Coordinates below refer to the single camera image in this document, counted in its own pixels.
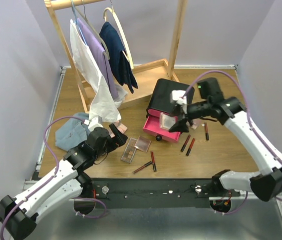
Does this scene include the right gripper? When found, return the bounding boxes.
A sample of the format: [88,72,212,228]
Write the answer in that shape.
[168,99,212,133]

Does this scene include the pink palette box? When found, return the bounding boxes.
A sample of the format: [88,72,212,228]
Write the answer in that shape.
[109,121,128,138]

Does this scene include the small pink square palette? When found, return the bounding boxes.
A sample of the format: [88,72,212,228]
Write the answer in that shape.
[159,112,177,130]

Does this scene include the long clear eyeshadow palette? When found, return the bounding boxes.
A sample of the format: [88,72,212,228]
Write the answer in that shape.
[121,138,137,164]

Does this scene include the pink drawer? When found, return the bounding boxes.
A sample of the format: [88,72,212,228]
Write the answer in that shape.
[143,115,181,143]

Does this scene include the black drawer organizer box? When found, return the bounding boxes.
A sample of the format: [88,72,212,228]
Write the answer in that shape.
[146,78,189,118]

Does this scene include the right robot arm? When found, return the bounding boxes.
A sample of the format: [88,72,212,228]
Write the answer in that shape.
[169,77,282,202]

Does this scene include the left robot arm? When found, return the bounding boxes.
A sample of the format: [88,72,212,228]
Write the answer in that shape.
[0,124,128,240]

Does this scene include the square clear blush palette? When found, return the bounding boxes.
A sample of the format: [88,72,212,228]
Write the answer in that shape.
[190,119,201,130]

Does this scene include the brown square palette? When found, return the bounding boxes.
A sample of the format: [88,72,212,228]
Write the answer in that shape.
[134,136,151,153]

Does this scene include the dark red lip gloss tube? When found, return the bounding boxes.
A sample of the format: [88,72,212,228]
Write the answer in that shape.
[180,134,191,152]

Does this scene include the bright red lip gloss tube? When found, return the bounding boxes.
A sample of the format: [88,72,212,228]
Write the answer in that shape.
[186,138,195,156]

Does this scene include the red lip gloss tube right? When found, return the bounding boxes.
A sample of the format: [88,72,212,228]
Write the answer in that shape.
[204,122,209,141]

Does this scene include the thin red lip liner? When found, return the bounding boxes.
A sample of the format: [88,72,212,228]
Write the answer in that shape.
[133,161,152,174]

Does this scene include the white shirt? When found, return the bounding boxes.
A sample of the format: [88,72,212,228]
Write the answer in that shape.
[70,20,121,123]

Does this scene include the red lip gloss tube front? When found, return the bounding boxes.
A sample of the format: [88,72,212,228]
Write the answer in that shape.
[150,151,157,172]

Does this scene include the blue denim jeans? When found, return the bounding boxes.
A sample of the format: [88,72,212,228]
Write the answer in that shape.
[55,112,90,152]

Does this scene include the wooden clothes rack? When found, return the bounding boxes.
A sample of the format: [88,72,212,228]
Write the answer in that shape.
[44,0,188,112]

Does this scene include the navy blue garment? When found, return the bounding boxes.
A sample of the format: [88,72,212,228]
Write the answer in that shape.
[99,21,138,94]

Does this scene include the cream hanger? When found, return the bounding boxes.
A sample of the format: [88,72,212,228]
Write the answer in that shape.
[103,7,134,70]

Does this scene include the grey hanger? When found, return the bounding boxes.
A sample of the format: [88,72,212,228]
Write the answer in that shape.
[72,0,111,61]

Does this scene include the purple shirt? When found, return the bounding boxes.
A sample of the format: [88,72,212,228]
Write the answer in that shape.
[78,19,119,100]

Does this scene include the blue hanger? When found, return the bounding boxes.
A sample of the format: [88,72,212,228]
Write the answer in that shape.
[71,0,88,46]

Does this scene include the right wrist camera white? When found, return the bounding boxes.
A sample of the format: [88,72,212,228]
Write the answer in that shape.
[170,90,188,114]

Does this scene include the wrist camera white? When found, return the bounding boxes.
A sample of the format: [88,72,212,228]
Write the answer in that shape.
[170,90,188,114]
[83,116,103,132]

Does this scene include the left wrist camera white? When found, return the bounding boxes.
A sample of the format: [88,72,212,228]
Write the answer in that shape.
[83,116,103,132]

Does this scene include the aluminium frame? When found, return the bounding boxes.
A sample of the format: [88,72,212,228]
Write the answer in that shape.
[20,64,282,240]

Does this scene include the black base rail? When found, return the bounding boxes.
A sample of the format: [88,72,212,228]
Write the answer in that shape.
[92,178,240,209]

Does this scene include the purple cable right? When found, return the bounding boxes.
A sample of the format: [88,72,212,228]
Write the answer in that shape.
[180,70,282,216]

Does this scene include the purple cable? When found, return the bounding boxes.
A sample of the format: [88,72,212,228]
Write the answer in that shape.
[0,115,108,240]
[180,70,282,216]

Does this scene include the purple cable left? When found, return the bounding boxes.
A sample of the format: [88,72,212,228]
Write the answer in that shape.
[0,115,108,240]

